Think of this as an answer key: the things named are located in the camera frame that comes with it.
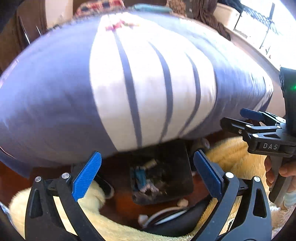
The blue white striped bedspread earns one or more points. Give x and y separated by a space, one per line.
80 88

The plaid red blue pillow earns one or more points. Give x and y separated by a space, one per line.
91 8

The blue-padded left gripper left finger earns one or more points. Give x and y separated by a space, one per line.
42 220

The teal pillow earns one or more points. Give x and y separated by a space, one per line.
151 8

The white storage box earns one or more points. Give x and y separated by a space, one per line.
227 15

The person's right hand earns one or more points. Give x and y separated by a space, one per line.
286 170

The brown patterned bag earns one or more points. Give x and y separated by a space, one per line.
179 7

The yellow cream bottle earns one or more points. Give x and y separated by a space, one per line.
150 164

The yellow fluffy rug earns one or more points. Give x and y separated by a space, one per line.
117 217

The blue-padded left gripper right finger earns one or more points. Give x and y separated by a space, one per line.
253 218

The dark wooden wardrobe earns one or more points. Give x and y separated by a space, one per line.
22 22

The pink yellow candy wrappers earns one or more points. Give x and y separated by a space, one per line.
118 25

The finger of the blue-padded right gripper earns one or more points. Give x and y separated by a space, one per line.
261 116
235 127

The black trash bin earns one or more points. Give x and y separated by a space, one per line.
170 179

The brown curtain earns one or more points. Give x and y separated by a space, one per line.
202 10

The black metal rack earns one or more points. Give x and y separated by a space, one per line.
256 23

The blue snack packet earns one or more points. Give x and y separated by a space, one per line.
137 178

